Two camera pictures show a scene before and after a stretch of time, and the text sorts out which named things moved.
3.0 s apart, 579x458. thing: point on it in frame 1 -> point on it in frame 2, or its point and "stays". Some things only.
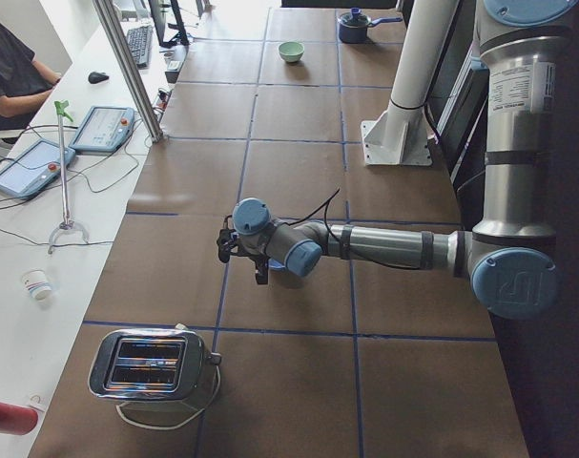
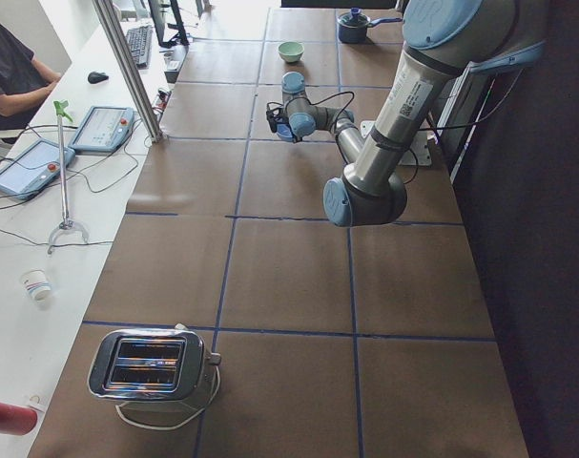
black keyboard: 140,41 stays
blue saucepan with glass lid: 353,26 stays
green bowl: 291,51 stays
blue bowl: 274,264 -> 284,132
